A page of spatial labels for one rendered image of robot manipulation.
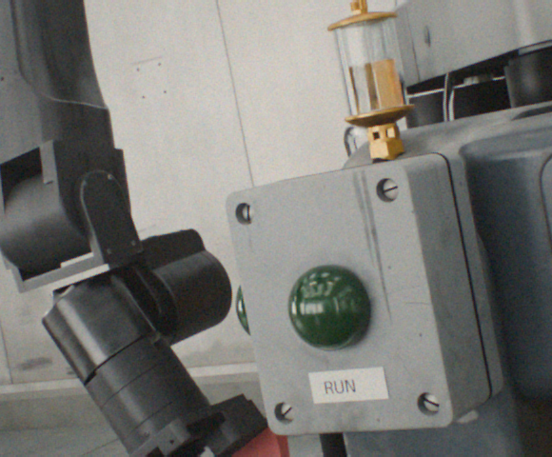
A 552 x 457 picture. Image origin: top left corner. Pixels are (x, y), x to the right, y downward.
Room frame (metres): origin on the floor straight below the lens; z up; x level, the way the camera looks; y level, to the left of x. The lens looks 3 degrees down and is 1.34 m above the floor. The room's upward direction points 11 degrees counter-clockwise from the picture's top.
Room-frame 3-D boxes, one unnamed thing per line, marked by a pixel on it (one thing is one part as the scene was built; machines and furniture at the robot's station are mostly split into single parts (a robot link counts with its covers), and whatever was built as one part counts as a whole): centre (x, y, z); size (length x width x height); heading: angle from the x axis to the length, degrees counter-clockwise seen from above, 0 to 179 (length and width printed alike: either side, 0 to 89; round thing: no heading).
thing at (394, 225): (0.46, -0.03, 1.28); 0.08 x 0.05 x 0.09; 57
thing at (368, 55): (0.52, -0.05, 1.37); 0.03 x 0.02 x 0.03; 57
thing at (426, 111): (0.98, -0.17, 1.35); 0.12 x 0.12 x 0.04
